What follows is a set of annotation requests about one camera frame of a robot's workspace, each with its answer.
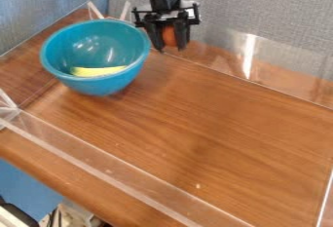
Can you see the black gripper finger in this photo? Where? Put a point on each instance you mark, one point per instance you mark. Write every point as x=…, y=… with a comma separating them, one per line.
x=155, y=34
x=180, y=31

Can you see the yellow toy banana slice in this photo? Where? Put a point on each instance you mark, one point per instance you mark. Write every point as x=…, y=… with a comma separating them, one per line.
x=95, y=71

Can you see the blue bowl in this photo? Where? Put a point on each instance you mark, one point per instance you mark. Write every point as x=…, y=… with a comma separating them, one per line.
x=100, y=43

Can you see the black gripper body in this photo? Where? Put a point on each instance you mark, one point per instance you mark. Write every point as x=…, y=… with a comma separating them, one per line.
x=143, y=14

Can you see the clear acrylic barrier wall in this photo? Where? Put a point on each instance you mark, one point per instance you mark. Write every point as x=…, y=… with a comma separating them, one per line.
x=215, y=141

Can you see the brown white toy mushroom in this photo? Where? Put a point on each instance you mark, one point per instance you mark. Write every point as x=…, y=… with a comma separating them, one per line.
x=168, y=37

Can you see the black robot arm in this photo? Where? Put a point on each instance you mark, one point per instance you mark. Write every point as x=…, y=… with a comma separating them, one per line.
x=167, y=5

